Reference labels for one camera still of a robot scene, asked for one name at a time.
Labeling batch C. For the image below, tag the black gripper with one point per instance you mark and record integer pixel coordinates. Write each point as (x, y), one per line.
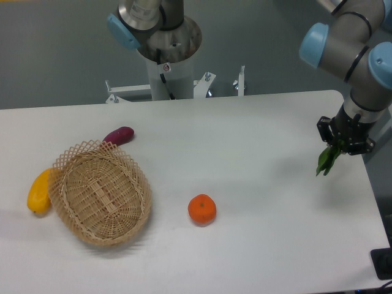
(352, 131)

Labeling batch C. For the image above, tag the green leafy vegetable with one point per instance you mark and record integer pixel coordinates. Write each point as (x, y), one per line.
(328, 156)

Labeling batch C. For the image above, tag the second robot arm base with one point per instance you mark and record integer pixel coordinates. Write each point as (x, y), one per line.
(158, 30)

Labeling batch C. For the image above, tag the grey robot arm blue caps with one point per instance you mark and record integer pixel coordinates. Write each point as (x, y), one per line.
(341, 50)

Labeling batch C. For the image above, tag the black device at table edge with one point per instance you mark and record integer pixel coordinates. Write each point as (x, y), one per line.
(381, 259)

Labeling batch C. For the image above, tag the orange tangerine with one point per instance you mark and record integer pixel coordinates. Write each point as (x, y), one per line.
(202, 209)

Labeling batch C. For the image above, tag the purple sweet potato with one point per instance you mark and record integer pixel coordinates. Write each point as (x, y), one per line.
(120, 136)

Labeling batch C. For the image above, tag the woven wicker basket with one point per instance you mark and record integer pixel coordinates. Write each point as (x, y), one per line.
(100, 193)

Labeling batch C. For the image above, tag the yellow mango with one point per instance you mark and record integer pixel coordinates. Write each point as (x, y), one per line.
(38, 200)

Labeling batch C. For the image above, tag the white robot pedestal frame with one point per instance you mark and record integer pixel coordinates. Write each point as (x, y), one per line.
(167, 81)

